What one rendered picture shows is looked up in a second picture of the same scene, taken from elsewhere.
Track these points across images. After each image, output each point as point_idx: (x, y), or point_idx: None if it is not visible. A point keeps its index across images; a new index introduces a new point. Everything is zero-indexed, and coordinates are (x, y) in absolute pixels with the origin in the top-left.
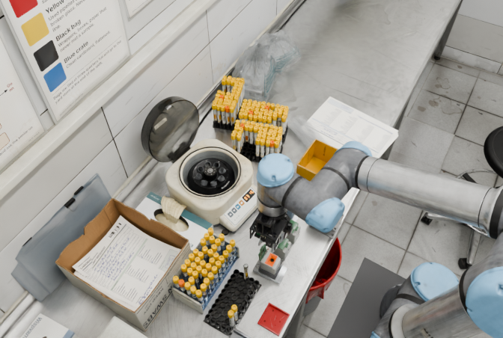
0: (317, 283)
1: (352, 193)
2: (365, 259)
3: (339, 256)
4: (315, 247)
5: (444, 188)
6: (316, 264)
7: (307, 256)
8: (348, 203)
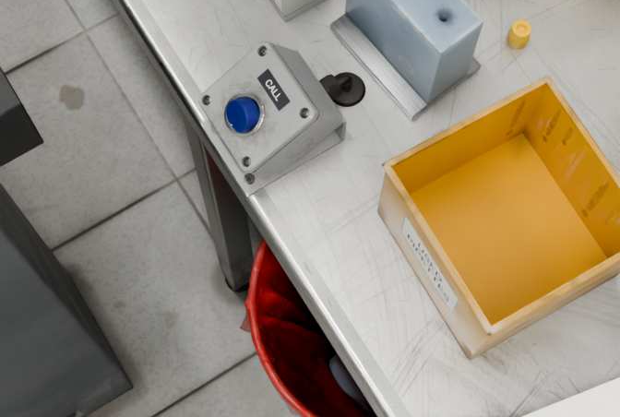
0: (265, 290)
1: (351, 322)
2: (9, 99)
3: (312, 412)
4: (205, 45)
5: None
6: (145, 16)
7: (192, 3)
8: (316, 274)
